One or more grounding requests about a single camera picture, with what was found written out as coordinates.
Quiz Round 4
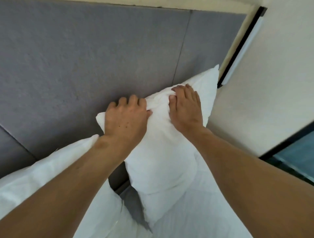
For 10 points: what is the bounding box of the black framed glass table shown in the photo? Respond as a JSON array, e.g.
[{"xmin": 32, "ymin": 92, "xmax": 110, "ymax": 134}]
[{"xmin": 259, "ymin": 121, "xmax": 314, "ymax": 186}]

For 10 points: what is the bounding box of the person's left hand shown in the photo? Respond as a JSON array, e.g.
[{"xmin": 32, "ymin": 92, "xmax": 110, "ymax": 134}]
[{"xmin": 104, "ymin": 94, "xmax": 153, "ymax": 153}]

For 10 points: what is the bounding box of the person's right hand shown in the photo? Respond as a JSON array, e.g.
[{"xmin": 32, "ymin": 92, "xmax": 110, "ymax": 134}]
[{"xmin": 168, "ymin": 84, "xmax": 209, "ymax": 135}]

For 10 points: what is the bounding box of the white quilted bed cover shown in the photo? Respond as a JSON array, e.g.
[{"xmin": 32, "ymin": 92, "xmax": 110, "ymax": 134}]
[{"xmin": 108, "ymin": 152, "xmax": 253, "ymax": 238}]

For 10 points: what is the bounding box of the grey upholstered headboard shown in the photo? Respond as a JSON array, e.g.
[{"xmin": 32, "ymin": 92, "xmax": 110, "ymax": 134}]
[{"xmin": 0, "ymin": 0, "xmax": 247, "ymax": 195}]

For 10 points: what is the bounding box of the black and white wall strip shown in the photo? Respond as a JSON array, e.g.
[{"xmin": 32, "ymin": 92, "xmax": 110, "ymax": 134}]
[{"xmin": 217, "ymin": 6, "xmax": 268, "ymax": 89}]

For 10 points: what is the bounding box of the white pillow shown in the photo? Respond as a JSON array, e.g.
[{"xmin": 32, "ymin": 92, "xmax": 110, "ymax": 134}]
[
  {"xmin": 96, "ymin": 64, "xmax": 220, "ymax": 232},
  {"xmin": 0, "ymin": 134, "xmax": 123, "ymax": 238}
]

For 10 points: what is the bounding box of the person's right forearm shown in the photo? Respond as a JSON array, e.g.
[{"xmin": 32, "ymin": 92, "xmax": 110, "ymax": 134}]
[{"xmin": 183, "ymin": 127, "xmax": 314, "ymax": 238}]

